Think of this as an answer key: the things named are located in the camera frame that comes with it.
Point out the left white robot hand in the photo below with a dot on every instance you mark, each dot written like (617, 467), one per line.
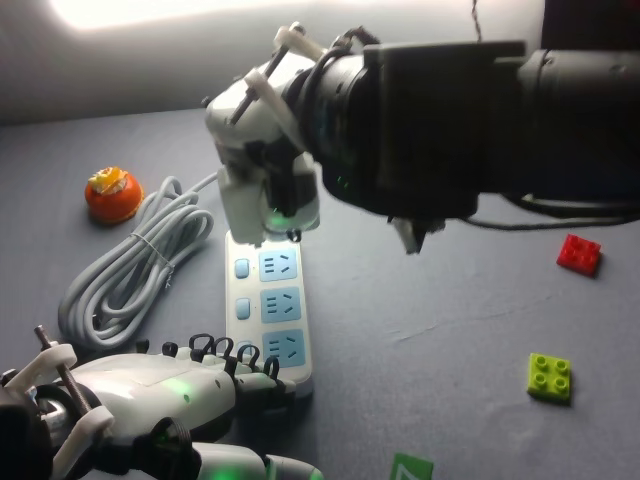
(150, 395)

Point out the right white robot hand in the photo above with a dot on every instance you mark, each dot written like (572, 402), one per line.
(240, 120)

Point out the white charger adapter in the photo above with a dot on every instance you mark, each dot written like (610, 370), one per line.
(240, 215)

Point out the white power strip blue sockets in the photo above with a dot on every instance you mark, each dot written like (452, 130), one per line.
(242, 287)

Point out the orange toy cake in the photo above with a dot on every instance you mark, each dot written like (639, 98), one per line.
(115, 202)

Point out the grey table cloth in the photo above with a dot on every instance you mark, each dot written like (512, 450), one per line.
(400, 325)

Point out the green cube with seven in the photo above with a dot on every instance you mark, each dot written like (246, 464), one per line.
(411, 470)

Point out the red stud brick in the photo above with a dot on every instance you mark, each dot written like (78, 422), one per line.
(579, 256)

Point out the lime green stud brick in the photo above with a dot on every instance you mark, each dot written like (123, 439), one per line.
(550, 380)

